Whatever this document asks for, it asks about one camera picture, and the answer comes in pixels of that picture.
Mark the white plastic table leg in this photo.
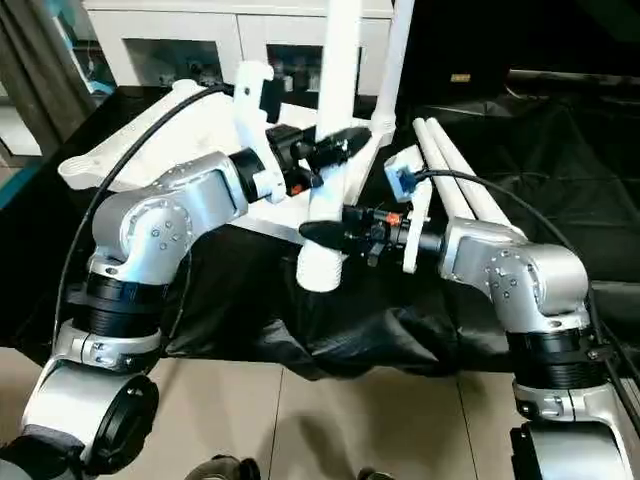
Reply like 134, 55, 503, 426
412, 118, 481, 226
295, 0, 363, 293
375, 0, 416, 141
425, 117, 523, 233

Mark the black table mat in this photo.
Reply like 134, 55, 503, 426
0, 88, 640, 381

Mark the white display cabinet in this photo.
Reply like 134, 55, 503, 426
82, 0, 396, 96

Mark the black cabinet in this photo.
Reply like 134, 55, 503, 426
400, 0, 640, 111

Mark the black left robot foot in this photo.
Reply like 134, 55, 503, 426
185, 455, 263, 480

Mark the blue floor mat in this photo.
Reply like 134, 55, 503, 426
0, 165, 36, 209

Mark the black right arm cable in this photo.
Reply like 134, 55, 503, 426
420, 170, 640, 421

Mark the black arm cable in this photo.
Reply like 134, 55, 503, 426
55, 85, 241, 341
420, 170, 640, 421

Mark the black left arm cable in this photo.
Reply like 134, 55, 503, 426
55, 85, 241, 341

